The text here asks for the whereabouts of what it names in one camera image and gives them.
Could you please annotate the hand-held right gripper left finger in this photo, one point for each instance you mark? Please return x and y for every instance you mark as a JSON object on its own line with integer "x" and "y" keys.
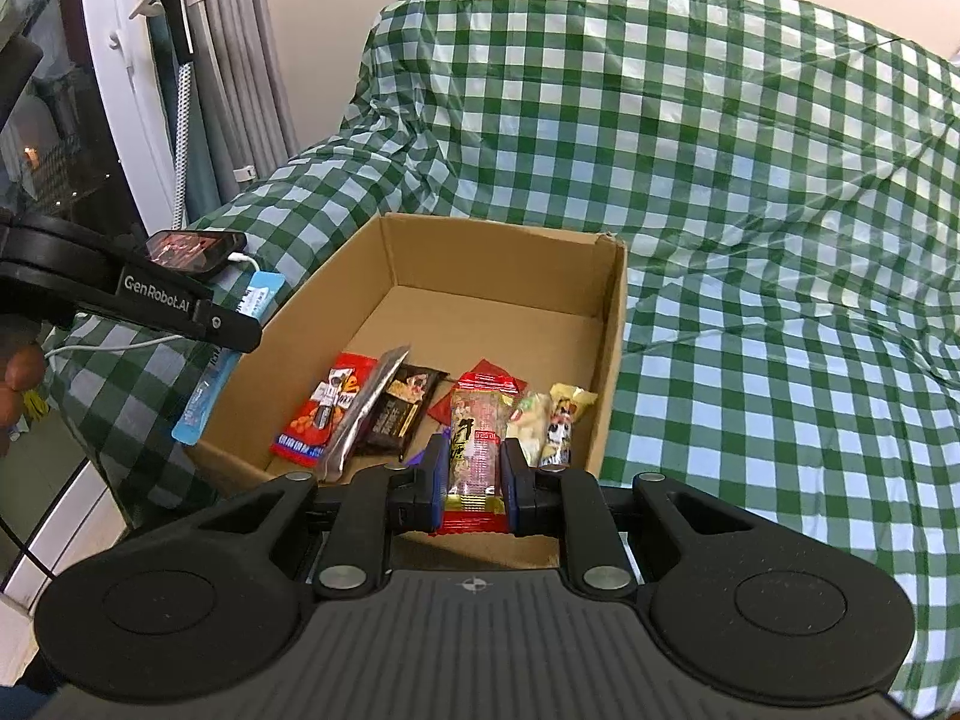
{"x": 431, "y": 481}

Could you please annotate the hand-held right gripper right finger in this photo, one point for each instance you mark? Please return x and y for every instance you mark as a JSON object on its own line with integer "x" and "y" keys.
{"x": 514, "y": 487}

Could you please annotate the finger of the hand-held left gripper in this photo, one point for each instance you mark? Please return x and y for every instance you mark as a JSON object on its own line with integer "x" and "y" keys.
{"x": 236, "y": 330}

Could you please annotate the red clear snack packet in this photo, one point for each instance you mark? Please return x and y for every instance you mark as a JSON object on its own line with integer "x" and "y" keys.
{"x": 476, "y": 450}

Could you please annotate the cream snack bar packet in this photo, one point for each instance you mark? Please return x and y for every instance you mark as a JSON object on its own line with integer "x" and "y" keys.
{"x": 531, "y": 420}

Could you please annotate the small red packet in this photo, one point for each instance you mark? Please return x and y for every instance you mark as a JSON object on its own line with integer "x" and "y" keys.
{"x": 441, "y": 411}

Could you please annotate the light blue sachet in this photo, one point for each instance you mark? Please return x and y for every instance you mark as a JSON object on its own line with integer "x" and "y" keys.
{"x": 202, "y": 397}

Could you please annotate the yellow snack packet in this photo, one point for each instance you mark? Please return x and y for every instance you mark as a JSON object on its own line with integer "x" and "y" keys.
{"x": 562, "y": 427}

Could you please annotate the dark brown snack packet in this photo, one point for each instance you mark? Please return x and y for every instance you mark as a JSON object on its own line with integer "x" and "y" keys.
{"x": 401, "y": 401}

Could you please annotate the silver stick packet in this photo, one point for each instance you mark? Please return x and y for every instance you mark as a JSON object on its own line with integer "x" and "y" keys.
{"x": 364, "y": 412}

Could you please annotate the large red snack packet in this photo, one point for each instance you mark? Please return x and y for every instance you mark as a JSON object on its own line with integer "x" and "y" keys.
{"x": 300, "y": 435}

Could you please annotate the cardboard box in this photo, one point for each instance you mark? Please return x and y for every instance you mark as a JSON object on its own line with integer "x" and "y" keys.
{"x": 487, "y": 315}

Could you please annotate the person's left hand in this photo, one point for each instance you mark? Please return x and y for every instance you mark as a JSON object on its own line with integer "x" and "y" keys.
{"x": 21, "y": 373}

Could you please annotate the black smartphone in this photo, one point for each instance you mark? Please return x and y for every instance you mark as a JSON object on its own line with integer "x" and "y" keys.
{"x": 191, "y": 251}

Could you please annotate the white curtain clip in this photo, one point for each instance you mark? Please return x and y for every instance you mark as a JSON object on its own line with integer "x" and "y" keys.
{"x": 244, "y": 173}

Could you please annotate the green checkered cloth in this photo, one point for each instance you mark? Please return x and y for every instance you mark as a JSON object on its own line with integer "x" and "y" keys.
{"x": 750, "y": 240}

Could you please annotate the white window frame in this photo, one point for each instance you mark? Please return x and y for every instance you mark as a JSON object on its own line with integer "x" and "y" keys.
{"x": 135, "y": 127}

